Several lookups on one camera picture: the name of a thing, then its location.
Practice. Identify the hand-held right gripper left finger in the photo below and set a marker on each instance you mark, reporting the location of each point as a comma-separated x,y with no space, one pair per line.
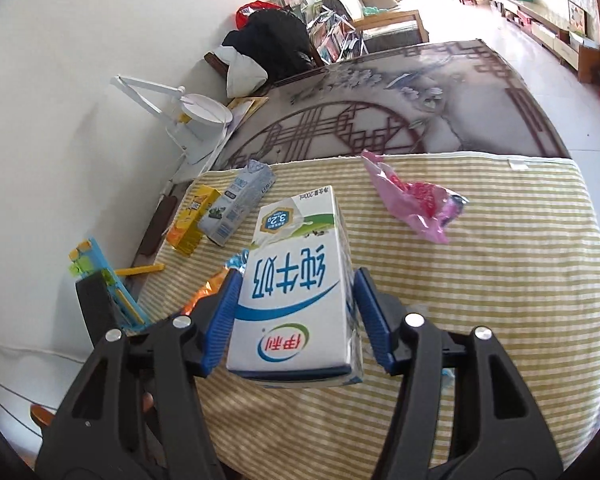
222,325

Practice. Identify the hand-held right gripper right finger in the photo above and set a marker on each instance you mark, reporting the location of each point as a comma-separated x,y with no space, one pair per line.
372,320

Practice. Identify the white milk carton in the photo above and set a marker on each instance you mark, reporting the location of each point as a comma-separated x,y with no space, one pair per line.
290,310

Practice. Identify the orange plastic bag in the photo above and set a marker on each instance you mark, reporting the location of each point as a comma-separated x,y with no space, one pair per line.
205,287

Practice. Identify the yellow stick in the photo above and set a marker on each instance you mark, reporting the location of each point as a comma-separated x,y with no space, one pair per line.
137,270

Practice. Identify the yellow juice carton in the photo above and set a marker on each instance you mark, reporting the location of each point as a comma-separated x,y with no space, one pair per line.
192,220

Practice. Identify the green striped mat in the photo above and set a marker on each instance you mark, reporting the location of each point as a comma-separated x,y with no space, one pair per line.
480,285

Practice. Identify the blue and yellow clip rack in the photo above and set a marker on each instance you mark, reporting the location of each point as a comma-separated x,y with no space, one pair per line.
110,285

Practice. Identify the pale blue milk carton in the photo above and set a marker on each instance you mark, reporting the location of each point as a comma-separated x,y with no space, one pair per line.
240,200

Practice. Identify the pink plastic wrapper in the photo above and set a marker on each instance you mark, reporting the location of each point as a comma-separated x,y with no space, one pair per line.
415,200

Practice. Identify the patterned brown table cover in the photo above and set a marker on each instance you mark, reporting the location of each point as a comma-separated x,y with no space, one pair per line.
430,120

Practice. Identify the white desk lamp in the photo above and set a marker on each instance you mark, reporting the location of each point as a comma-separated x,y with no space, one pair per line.
200,110

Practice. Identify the yellow booklet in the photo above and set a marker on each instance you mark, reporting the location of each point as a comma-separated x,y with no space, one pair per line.
247,110

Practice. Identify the white pillow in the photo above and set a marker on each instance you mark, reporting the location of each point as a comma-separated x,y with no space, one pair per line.
245,75

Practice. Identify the black jacket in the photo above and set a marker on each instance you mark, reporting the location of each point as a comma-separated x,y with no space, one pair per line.
275,45

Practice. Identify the magazine rack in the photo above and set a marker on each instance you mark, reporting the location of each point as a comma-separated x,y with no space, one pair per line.
335,35

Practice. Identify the wooden sofa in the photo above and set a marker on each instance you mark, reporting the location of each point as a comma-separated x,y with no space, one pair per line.
390,30

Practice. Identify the red bag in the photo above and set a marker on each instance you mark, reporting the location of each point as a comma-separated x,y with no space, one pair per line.
247,12

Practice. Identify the low television cabinet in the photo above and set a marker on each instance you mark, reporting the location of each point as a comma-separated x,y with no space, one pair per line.
545,30

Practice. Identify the framed picture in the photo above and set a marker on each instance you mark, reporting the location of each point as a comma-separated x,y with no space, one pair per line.
577,17

